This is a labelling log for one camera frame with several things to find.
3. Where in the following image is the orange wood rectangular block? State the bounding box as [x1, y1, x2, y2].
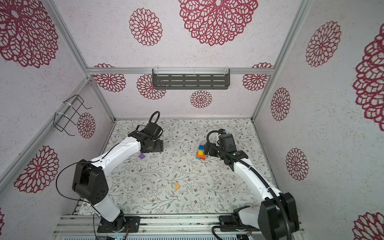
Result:
[196, 152, 206, 161]

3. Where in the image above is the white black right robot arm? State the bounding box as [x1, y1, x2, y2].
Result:
[204, 129, 300, 240]

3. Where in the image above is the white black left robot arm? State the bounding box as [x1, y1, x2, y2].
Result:
[72, 122, 164, 233]

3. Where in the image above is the natural wood triangle block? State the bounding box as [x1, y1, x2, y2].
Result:
[175, 183, 181, 192]

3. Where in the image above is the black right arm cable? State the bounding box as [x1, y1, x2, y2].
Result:
[206, 129, 293, 240]

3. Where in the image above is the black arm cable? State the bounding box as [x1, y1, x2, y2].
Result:
[55, 110, 161, 240]
[206, 129, 293, 240]

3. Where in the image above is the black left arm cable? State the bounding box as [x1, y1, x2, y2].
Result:
[55, 110, 161, 240]

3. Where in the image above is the dark grey wall shelf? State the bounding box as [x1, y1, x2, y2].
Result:
[152, 68, 231, 90]

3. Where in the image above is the black wire wall rack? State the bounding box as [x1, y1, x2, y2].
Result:
[53, 95, 91, 137]

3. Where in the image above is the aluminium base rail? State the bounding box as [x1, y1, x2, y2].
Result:
[53, 212, 305, 236]

